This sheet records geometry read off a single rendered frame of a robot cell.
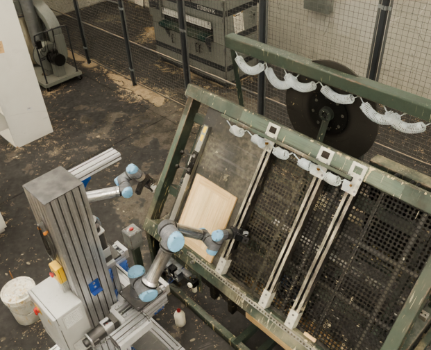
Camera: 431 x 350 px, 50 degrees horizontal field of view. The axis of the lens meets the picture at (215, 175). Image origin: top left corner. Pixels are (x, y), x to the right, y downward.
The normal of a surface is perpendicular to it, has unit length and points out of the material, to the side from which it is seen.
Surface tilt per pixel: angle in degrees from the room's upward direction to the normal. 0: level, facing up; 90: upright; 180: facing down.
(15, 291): 0
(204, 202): 57
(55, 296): 0
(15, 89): 90
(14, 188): 0
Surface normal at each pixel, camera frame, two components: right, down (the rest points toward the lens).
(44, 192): -0.04, -0.78
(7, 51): 0.71, 0.41
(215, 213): -0.62, -0.04
